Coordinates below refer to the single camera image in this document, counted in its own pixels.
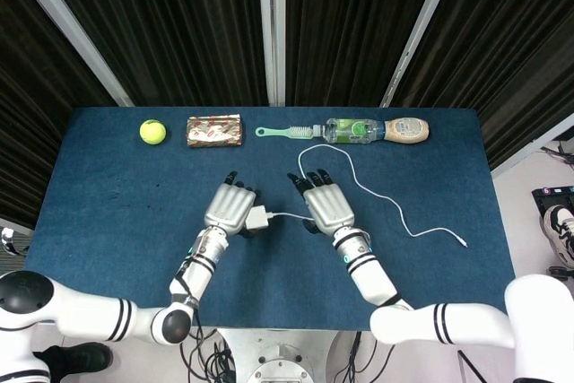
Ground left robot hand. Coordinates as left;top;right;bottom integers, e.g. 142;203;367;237
204;170;264;239

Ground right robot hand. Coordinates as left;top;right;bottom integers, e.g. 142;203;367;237
286;169;356;237

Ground white usb charger block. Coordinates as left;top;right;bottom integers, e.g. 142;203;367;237
244;205;274;231

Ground white usb cable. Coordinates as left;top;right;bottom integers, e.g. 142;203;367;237
267;144;470;248

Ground silver white robot base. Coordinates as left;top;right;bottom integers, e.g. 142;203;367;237
217;327;355;383

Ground gold foil snack packet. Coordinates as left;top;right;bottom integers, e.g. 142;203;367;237
186;113;246;150

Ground clear green-label plastic bottle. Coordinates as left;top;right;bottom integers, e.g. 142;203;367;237
312;117;386;145

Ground green bottle brush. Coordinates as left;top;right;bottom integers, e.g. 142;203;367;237
255;125;315;140

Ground blue table mat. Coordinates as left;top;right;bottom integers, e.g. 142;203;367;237
24;107;517;333

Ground yellow tennis ball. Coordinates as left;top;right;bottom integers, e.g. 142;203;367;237
139;118;168;146

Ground beige squeeze bottle blue cap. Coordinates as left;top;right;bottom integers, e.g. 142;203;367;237
374;117;431;145

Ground dark pleated curtain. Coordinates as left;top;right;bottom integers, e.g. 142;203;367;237
285;0;445;109
0;0;117;227
392;0;574;173
33;0;270;109

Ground black shoe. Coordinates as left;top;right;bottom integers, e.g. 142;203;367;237
33;342;113;375

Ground thin black rod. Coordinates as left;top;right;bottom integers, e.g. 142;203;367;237
457;349;488;383

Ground black device purple lights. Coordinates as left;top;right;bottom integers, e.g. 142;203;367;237
532;185;574;213

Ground white black sneaker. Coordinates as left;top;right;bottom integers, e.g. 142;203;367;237
543;204;574;267

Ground black cable bundle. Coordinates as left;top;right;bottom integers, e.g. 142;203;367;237
334;331;380;383
178;327;237;383

